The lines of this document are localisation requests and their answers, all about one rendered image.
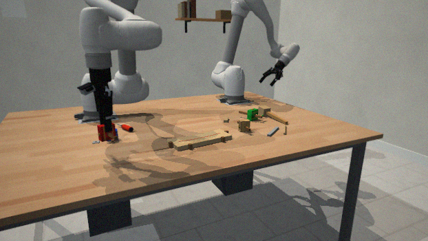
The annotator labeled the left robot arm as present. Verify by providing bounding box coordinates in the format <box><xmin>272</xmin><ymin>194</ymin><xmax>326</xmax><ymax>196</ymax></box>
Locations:
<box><xmin>211</xmin><ymin>0</ymin><xmax>300</xmax><ymax>105</ymax></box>

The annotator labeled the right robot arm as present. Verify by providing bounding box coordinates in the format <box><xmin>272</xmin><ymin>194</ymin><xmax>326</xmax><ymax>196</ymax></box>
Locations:
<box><xmin>74</xmin><ymin>0</ymin><xmax>162</xmax><ymax>123</ymax></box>

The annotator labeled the red screwdriver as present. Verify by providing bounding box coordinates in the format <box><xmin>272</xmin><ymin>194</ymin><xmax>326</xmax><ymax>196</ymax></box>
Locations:
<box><xmin>117</xmin><ymin>124</ymin><xmax>133</xmax><ymax>132</ymax></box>

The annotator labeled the grey metal bar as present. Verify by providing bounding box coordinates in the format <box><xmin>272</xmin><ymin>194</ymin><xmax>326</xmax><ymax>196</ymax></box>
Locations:
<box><xmin>267</xmin><ymin>127</ymin><xmax>279</xmax><ymax>136</ymax></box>

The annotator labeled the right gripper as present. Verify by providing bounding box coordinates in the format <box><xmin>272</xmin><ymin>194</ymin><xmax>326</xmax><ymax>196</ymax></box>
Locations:
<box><xmin>89</xmin><ymin>68</ymin><xmax>113</xmax><ymax>132</ymax></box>

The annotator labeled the wooden mallet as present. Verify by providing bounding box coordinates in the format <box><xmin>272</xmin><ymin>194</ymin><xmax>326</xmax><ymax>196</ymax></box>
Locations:
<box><xmin>258</xmin><ymin>105</ymin><xmax>288</xmax><ymax>125</ymax></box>

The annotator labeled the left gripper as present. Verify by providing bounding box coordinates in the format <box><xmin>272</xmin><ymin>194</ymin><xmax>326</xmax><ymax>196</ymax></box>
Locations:
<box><xmin>259</xmin><ymin>61</ymin><xmax>285</xmax><ymax>87</ymax></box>

